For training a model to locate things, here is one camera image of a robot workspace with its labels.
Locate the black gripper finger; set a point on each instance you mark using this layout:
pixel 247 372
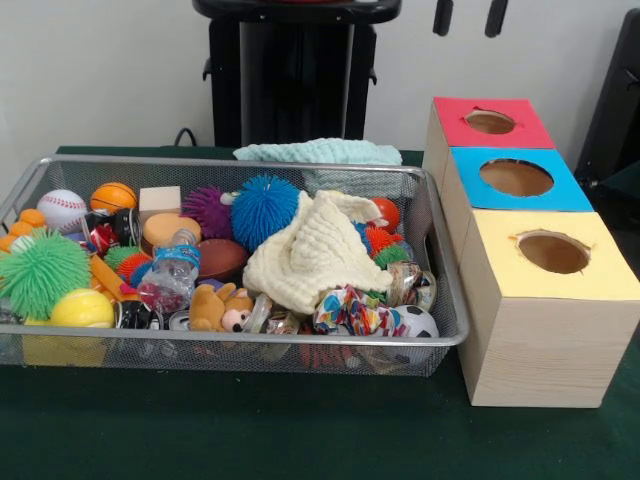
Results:
pixel 497 16
pixel 443 15

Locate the brown plush monkey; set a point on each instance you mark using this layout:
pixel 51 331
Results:
pixel 208 308

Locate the wooden box with three holes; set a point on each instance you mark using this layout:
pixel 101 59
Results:
pixel 545 330

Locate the clear mesh bin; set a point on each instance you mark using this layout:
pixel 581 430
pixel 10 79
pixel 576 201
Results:
pixel 250 356

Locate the black chair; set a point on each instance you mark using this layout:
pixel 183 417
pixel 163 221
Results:
pixel 618 110

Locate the mint green cloth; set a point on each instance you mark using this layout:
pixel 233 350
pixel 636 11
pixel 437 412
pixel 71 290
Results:
pixel 320 151

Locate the red ball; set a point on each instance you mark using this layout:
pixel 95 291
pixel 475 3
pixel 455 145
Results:
pixel 387 212

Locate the blue spiky ball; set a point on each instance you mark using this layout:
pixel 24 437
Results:
pixel 265 210

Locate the cream waffle cloth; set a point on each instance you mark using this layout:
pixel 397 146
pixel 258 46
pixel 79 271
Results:
pixel 310 255

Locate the purple spiky ball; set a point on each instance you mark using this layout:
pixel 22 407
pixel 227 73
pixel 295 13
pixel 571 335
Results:
pixel 207 210

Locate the small soccer ball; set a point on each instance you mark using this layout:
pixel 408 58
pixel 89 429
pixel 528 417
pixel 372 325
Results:
pixel 418 322

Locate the multicoloured patterned cloth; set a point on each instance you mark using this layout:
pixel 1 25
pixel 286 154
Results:
pixel 350 315

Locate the small orange basketball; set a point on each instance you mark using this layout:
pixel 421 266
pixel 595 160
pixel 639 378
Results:
pixel 113 197

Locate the white baseball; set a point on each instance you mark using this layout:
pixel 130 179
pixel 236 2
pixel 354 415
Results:
pixel 62 210

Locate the dark green tablecloth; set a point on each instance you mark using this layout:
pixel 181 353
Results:
pixel 300 430

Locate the yellow tennis ball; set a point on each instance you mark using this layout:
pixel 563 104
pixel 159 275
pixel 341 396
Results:
pixel 82 308

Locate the green spiky ball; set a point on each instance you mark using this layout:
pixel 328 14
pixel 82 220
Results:
pixel 42 275

